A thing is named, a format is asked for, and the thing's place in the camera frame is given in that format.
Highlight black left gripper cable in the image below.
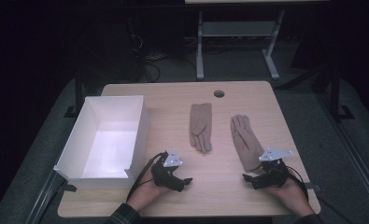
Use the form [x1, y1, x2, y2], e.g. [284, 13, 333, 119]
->
[125, 151, 169, 202]

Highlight person's left hand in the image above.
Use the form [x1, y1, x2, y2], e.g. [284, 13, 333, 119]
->
[126, 167, 174, 213]

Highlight aluminium floor rail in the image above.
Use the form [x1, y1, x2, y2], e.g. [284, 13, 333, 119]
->
[316, 92, 369, 217]
[25, 170, 66, 224]

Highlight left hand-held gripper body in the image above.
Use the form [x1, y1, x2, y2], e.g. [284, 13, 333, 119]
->
[150, 148, 187, 192]

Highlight black metal stand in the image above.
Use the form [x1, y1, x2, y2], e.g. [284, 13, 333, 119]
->
[326, 66, 356, 123]
[64, 69, 87, 119]

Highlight white box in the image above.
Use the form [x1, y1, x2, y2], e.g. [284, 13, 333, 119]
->
[53, 94, 150, 190]

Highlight beige glove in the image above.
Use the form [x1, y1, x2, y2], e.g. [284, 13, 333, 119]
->
[230, 114, 266, 174]
[189, 103, 213, 154]

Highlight person's right hand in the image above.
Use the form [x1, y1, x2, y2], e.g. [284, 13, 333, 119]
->
[264, 176, 316, 217]

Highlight grey metal table frame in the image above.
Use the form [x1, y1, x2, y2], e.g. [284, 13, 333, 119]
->
[195, 8, 286, 82]

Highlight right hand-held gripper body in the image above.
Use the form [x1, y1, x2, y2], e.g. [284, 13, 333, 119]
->
[250, 147, 294, 190]

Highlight black cables on floor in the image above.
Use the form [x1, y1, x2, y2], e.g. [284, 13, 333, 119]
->
[127, 31, 174, 84]

